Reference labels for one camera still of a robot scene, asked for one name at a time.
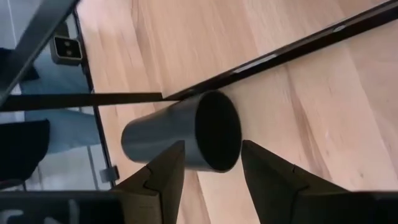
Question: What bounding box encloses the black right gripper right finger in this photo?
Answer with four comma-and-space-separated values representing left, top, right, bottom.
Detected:
241, 139, 348, 224

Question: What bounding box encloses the small grey bracket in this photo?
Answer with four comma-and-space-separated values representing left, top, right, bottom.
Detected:
98, 165, 121, 184

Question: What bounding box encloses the black rounded object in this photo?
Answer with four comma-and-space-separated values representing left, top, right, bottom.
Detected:
0, 119, 51, 189

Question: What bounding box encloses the person's leg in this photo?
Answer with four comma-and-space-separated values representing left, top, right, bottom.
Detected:
20, 46, 102, 155

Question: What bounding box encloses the tall black tumbler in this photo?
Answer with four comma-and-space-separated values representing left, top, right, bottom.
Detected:
120, 89, 243, 172

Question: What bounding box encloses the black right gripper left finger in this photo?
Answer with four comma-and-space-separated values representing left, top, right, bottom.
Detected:
111, 139, 187, 224

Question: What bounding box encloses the clear acrylic tray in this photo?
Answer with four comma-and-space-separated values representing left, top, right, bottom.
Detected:
0, 0, 398, 112

